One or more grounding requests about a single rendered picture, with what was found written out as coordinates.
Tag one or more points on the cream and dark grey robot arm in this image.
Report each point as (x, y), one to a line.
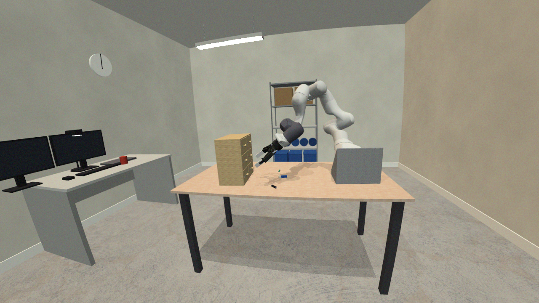
(293, 129)

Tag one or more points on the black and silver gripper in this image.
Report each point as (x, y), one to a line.
(271, 149)

